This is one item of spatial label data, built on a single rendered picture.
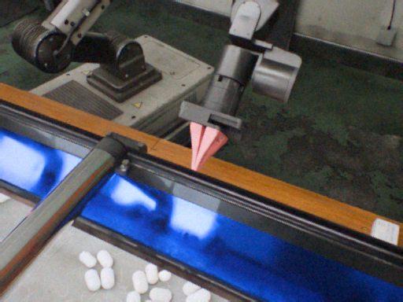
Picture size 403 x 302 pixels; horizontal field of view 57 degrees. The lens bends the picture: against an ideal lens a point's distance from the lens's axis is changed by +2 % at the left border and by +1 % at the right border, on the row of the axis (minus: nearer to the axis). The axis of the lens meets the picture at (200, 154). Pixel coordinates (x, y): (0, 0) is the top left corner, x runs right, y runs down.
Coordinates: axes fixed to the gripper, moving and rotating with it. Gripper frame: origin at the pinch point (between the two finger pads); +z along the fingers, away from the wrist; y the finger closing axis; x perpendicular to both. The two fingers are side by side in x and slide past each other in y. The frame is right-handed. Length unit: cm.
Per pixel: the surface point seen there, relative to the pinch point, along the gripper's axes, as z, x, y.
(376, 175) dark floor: -24, 131, 41
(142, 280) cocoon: 18.8, -2.0, -1.1
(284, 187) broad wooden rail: -2.3, 14.5, 12.8
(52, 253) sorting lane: 21.7, -1.7, -17.6
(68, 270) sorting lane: 22.7, -2.4, -13.2
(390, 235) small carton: -0.9, 10.6, 30.8
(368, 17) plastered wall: -112, 163, 12
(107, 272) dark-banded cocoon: 19.9, -2.7, -6.6
